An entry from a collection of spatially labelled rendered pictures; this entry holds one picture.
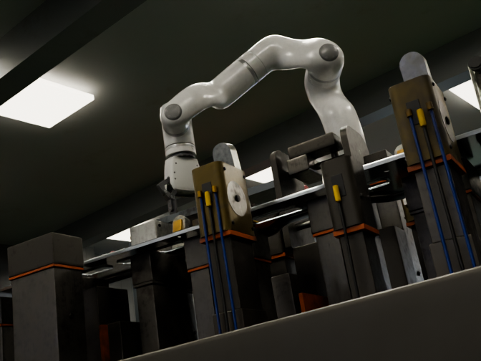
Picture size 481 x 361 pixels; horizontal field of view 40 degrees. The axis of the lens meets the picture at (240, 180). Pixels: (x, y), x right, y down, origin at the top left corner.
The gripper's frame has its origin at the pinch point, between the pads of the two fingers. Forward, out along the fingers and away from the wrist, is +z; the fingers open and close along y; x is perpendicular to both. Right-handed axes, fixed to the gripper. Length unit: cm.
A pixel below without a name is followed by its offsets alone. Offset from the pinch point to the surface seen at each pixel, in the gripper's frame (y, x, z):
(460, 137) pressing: 12, 91, 20
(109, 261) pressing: 33.1, 18.4, 18.9
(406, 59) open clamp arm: 19, 90, 8
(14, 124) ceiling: -79, -364, -205
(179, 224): 15.8, 19.5, 10.4
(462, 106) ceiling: -474, -196, -205
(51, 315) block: 49, 26, 31
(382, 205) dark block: -7, 58, 18
